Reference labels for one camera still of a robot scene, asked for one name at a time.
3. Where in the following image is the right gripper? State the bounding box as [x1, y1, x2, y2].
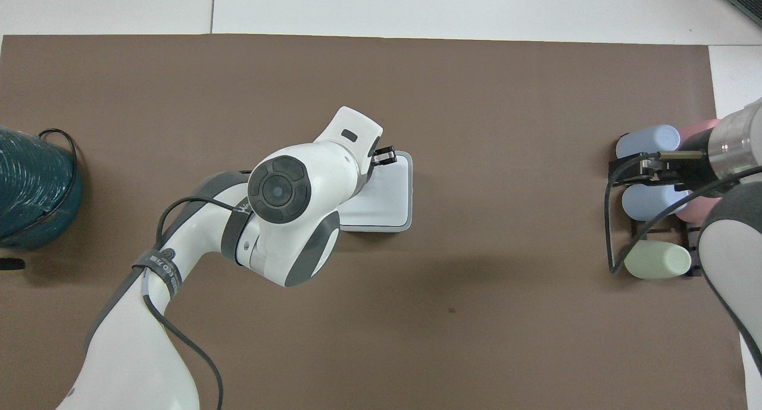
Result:
[673, 129, 719, 192]

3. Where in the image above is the pink bottle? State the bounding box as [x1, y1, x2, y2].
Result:
[675, 196, 724, 224]
[679, 119, 724, 149]

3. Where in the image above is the white square tray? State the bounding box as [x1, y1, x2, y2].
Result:
[339, 151, 414, 233]

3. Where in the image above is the light blue bottle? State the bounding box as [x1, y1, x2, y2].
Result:
[622, 184, 691, 222]
[616, 124, 681, 160]

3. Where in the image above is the black bottle rack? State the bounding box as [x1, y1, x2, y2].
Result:
[607, 152, 708, 280]

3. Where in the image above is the light green bottle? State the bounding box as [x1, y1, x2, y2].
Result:
[623, 240, 692, 280]

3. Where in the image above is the teal woven basket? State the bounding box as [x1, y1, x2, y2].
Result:
[0, 126, 85, 249]

